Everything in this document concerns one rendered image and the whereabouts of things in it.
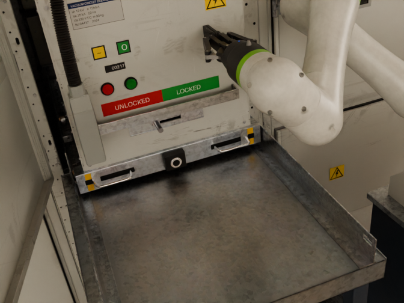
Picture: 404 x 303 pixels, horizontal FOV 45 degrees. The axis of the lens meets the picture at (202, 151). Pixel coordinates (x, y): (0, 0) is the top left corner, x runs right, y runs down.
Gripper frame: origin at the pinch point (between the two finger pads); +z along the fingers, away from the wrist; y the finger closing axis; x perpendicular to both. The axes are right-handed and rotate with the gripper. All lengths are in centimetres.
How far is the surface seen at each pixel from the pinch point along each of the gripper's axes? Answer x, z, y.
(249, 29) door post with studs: -7.6, 17.4, 18.1
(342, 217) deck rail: -34, -39, 13
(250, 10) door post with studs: -2.0, 17.4, 18.6
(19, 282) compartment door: -37, -23, -58
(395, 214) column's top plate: -48, -31, 36
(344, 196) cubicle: -81, 15, 53
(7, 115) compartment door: -12, 9, -52
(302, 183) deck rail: -36.4, -21.3, 13.5
